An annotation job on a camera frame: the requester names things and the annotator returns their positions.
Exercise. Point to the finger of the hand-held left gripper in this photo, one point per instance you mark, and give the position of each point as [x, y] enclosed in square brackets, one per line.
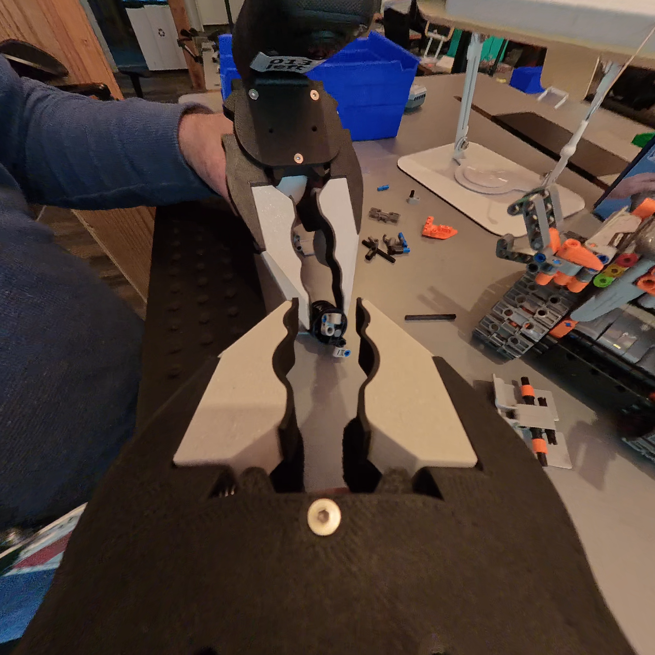
[274, 230]
[343, 220]

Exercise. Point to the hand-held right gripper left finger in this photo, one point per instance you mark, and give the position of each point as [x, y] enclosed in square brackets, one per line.
[235, 409]

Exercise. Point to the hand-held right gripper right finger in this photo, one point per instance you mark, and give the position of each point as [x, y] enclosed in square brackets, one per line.
[414, 409]

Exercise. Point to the person's left forearm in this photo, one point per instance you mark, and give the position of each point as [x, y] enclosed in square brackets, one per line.
[102, 148]

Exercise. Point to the person's left hand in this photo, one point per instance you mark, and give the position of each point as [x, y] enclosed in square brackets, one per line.
[204, 148]

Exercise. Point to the grey H-shaped connector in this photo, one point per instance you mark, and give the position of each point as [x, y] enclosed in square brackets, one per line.
[384, 215]

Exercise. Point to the long black axle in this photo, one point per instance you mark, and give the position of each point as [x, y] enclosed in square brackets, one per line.
[378, 253]
[430, 317]

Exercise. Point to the blue plastic bin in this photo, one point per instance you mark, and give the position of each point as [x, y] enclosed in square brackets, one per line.
[373, 87]

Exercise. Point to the orange wedge brick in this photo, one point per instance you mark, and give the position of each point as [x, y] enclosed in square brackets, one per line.
[438, 229]

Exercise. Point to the white book stand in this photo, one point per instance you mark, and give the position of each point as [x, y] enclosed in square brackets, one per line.
[435, 163]

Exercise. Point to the grey toy control hub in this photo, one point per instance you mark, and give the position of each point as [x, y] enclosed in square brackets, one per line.
[415, 97]

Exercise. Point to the white recycling bin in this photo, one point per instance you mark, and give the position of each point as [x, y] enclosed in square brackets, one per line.
[156, 36]

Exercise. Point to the grey orange tracked toy robot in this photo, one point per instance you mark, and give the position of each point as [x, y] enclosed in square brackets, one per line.
[563, 307]

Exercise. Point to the person's clothed body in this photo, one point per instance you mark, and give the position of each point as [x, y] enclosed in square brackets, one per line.
[61, 358]

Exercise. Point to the small blue bin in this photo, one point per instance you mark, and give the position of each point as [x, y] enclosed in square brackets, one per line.
[527, 79]

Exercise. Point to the wooden pillar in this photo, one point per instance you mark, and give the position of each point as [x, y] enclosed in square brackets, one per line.
[51, 25]

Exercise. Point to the colourful printed carton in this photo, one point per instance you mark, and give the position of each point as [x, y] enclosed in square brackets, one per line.
[36, 573]

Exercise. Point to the black chair armrest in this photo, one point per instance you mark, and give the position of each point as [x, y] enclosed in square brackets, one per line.
[30, 59]

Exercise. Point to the blue robot kit box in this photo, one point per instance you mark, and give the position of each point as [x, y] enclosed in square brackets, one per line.
[627, 189]

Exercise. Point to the green plastic bin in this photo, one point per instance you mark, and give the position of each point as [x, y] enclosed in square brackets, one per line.
[643, 138]

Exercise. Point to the grey bracket with orange bush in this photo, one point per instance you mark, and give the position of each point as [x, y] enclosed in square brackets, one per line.
[532, 414]

